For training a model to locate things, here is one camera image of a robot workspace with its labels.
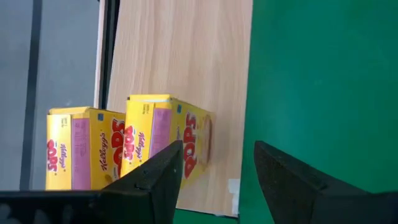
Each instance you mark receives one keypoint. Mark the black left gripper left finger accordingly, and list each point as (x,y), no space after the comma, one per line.
(140,199)

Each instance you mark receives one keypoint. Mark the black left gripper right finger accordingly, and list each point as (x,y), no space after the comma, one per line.
(298,199)

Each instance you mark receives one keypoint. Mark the yellow Corn Pops cereal box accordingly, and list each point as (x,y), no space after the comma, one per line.
(105,149)
(161,130)

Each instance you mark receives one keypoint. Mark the green table mat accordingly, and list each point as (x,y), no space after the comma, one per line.
(326,77)

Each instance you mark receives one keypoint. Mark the wooden shelf black metal frame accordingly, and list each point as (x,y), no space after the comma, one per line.
(186,62)

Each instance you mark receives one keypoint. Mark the black metal table frame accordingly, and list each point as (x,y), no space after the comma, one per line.
(110,46)

